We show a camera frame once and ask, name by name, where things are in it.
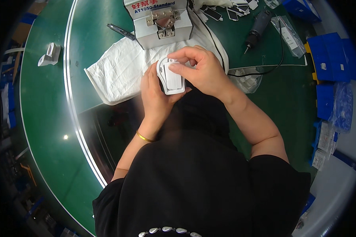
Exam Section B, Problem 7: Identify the gold bracelet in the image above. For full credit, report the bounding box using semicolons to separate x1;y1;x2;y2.
136;130;155;143

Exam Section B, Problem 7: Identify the large blue plastic bin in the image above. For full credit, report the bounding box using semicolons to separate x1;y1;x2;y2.
307;32;356;83

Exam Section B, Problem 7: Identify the white plastic assembly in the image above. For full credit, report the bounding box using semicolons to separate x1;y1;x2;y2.
38;42;62;67

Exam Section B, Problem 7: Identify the pile of black flat parts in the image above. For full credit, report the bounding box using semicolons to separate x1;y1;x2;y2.
196;0;259;23

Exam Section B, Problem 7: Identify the clear bag of white parts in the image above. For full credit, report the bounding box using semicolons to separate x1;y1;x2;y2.
228;67;263;94

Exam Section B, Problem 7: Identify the small blue plastic bin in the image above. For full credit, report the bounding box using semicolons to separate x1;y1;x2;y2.
316;83;335;121

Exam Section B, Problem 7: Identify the clear bag with white label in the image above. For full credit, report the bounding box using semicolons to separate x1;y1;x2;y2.
271;15;307;58

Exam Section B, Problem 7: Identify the blue bin with lid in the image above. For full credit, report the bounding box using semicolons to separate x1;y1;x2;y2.
282;0;323;24

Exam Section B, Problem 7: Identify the person's right hand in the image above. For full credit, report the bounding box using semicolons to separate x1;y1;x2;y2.
167;45;235;103

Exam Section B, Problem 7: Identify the shelf of cartons and bins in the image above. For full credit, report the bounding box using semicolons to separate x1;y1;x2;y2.
0;0;48;129

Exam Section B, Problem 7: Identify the black electric screwdriver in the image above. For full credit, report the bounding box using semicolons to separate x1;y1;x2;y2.
244;10;272;55

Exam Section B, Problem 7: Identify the grey screw feeder machine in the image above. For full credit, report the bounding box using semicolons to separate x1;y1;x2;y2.
124;0;194;50

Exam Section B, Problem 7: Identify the white cloth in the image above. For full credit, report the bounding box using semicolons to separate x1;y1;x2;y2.
84;16;229;106

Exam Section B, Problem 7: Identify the white plastic housing part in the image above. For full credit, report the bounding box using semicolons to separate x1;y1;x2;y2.
156;56;186;95

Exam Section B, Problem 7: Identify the black feeder machine cable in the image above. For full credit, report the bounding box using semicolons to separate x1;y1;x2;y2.
189;0;226;71

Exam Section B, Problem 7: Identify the person's body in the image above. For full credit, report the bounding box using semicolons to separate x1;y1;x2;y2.
93;86;311;237

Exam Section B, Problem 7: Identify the black screwdriver cable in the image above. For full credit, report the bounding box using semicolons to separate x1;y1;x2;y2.
228;14;285;78

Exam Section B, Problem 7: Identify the blue plastic bag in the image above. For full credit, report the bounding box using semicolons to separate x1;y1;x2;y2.
328;82;354;133

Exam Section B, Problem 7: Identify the blue bin of white packets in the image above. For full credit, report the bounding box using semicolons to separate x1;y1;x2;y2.
309;120;339;171

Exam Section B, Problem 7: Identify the person's left hand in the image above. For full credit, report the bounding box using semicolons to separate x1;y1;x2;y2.
140;62;193;128

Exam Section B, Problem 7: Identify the black utility knife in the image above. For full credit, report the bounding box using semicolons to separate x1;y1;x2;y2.
107;23;136;41

